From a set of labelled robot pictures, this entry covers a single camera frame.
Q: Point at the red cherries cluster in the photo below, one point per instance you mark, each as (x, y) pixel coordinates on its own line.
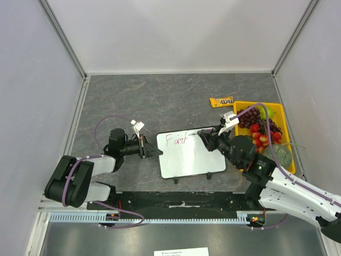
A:
(260, 136)

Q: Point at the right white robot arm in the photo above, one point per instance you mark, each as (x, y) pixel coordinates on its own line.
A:
(273, 187)

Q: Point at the purple grape bunch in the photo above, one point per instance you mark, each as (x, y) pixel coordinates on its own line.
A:
(250, 118)

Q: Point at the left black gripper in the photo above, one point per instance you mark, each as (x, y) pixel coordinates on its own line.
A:
(146, 150)

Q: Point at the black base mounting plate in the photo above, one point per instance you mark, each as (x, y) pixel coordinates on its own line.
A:
(182, 204)

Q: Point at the white whiteboard black frame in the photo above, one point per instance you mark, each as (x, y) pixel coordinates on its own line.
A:
(185, 155)

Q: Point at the yellow candy packet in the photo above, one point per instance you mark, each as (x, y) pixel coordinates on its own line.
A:
(222, 102)

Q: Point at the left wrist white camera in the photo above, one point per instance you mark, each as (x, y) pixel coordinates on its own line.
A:
(137, 126)

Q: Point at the whiteboard metal wire stand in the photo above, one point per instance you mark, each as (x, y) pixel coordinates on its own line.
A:
(208, 177)

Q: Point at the green netted melon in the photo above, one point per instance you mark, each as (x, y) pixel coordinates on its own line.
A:
(282, 153)

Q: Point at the green pear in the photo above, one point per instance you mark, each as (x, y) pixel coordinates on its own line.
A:
(264, 112)

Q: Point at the white paper label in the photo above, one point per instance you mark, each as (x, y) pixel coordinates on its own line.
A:
(202, 251)

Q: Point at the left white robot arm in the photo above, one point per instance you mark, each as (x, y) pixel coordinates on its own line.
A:
(70, 183)

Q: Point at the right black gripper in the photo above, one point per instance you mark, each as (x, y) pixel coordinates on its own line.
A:
(213, 140)

